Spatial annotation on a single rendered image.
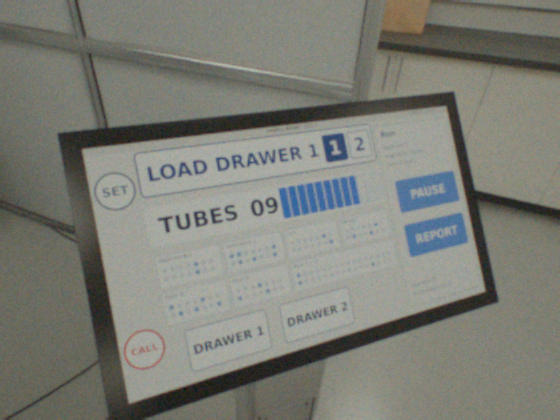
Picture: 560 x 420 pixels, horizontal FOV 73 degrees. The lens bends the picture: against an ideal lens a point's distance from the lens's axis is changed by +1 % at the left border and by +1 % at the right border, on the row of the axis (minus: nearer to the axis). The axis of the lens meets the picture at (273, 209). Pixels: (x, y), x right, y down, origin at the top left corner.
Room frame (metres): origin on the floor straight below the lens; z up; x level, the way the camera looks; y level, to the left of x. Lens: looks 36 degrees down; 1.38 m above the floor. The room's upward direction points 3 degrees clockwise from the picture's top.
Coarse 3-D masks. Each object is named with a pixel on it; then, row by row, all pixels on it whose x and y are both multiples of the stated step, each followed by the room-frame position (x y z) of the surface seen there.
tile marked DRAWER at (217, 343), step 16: (224, 320) 0.27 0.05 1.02; (240, 320) 0.27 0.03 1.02; (256, 320) 0.27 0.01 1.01; (192, 336) 0.25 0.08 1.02; (208, 336) 0.25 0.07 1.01; (224, 336) 0.25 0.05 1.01; (240, 336) 0.26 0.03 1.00; (256, 336) 0.26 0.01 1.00; (192, 352) 0.24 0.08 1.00; (208, 352) 0.24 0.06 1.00; (224, 352) 0.24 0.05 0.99; (240, 352) 0.25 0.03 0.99; (256, 352) 0.25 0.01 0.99; (192, 368) 0.23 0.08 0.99; (208, 368) 0.23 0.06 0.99
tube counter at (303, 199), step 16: (336, 176) 0.41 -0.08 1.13; (352, 176) 0.42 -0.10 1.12; (368, 176) 0.43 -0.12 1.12; (256, 192) 0.37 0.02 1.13; (272, 192) 0.38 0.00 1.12; (288, 192) 0.38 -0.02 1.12; (304, 192) 0.39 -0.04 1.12; (320, 192) 0.39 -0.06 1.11; (336, 192) 0.40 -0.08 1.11; (352, 192) 0.41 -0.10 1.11; (368, 192) 0.41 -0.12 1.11; (256, 208) 0.36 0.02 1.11; (272, 208) 0.36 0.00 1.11; (288, 208) 0.37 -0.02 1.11; (304, 208) 0.37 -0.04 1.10; (320, 208) 0.38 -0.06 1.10; (336, 208) 0.39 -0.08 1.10; (256, 224) 0.35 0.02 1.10
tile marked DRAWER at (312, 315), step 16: (336, 288) 0.32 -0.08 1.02; (288, 304) 0.29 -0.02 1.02; (304, 304) 0.30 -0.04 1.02; (320, 304) 0.30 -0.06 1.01; (336, 304) 0.31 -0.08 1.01; (352, 304) 0.31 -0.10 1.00; (288, 320) 0.28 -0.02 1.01; (304, 320) 0.29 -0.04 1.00; (320, 320) 0.29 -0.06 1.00; (336, 320) 0.29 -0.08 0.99; (352, 320) 0.30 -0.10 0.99; (288, 336) 0.27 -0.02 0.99; (304, 336) 0.27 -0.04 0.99
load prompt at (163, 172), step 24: (216, 144) 0.40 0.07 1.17; (240, 144) 0.40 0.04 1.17; (264, 144) 0.41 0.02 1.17; (288, 144) 0.42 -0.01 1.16; (312, 144) 0.43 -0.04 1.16; (336, 144) 0.44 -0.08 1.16; (360, 144) 0.45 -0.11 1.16; (144, 168) 0.35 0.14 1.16; (168, 168) 0.36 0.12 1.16; (192, 168) 0.37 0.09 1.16; (216, 168) 0.38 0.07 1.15; (240, 168) 0.38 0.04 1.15; (264, 168) 0.39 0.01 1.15; (288, 168) 0.40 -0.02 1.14; (312, 168) 0.41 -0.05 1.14; (144, 192) 0.34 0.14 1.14; (168, 192) 0.34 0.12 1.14
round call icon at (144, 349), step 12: (120, 336) 0.23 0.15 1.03; (132, 336) 0.24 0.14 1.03; (144, 336) 0.24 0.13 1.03; (156, 336) 0.24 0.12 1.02; (132, 348) 0.23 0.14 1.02; (144, 348) 0.23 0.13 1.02; (156, 348) 0.23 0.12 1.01; (132, 360) 0.22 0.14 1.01; (144, 360) 0.22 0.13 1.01; (156, 360) 0.22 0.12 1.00; (168, 360) 0.23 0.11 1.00; (132, 372) 0.21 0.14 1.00
